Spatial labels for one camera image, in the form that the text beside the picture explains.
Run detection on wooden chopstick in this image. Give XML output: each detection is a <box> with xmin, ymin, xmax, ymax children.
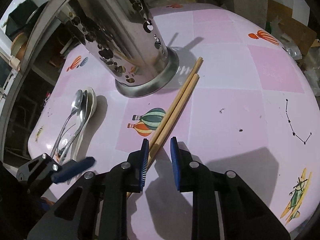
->
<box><xmin>148</xmin><ymin>57</ymin><xmax>203</xmax><ymax>162</ymax></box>
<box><xmin>126</xmin><ymin>74</ymin><xmax>200</xmax><ymax>198</ymax></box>

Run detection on slim steel spoon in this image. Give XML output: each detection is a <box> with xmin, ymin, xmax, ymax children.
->
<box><xmin>49</xmin><ymin>89</ymin><xmax>84</xmax><ymax>159</ymax></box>

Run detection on white ceramic soup spoon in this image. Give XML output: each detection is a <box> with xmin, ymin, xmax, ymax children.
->
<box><xmin>71</xmin><ymin>87</ymin><xmax>97</xmax><ymax>160</ymax></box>

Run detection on wide steel soup spoon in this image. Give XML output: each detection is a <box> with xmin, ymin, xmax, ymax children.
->
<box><xmin>59</xmin><ymin>90</ymin><xmax>87</xmax><ymax>164</ymax></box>

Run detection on perforated steel utensil holder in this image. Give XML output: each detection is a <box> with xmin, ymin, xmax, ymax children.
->
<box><xmin>57</xmin><ymin>0</ymin><xmax>179</xmax><ymax>98</ymax></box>

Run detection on brown cardboard box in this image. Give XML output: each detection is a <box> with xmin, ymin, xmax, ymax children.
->
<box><xmin>267</xmin><ymin>0</ymin><xmax>317</xmax><ymax>56</ymax></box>

